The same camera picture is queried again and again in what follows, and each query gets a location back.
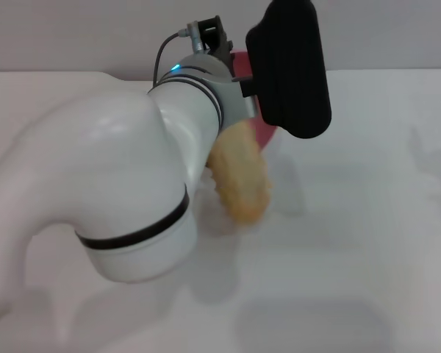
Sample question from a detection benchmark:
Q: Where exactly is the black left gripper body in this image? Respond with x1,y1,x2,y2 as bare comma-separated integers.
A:
200,15,237,64

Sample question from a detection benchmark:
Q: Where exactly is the pink bowl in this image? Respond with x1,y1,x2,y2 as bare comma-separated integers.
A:
229,49,279,149

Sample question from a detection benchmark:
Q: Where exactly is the orange striped bread roll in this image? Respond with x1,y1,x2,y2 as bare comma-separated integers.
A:
207,120,273,227

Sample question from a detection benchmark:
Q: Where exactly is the grey cable with metal plug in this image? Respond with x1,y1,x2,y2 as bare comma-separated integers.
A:
153,21,208,90

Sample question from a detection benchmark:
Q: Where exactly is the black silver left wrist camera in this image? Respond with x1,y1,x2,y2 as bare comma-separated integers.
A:
240,0,334,140

